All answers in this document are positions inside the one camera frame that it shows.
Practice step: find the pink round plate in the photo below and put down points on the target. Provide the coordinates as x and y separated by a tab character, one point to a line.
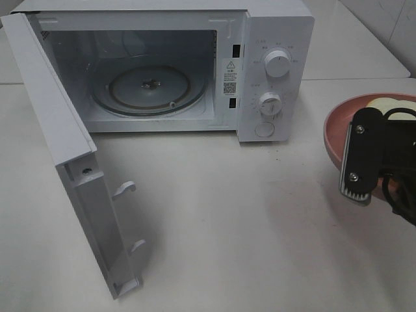
335	128

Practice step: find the white round knob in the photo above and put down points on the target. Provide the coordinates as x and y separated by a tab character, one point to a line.
277	62
270	104

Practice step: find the round white door button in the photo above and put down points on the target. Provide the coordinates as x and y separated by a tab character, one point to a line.
264	129

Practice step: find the white microwave oven body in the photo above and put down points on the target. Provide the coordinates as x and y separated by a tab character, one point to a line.
113	36

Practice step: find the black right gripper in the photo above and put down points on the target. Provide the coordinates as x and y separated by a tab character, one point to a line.
398	157

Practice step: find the white warning label sticker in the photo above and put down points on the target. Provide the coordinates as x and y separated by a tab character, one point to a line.
230	72

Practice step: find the white bread sandwich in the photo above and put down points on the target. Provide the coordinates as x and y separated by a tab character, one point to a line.
394	109

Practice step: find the white microwave door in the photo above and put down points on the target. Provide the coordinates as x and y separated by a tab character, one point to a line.
73	151

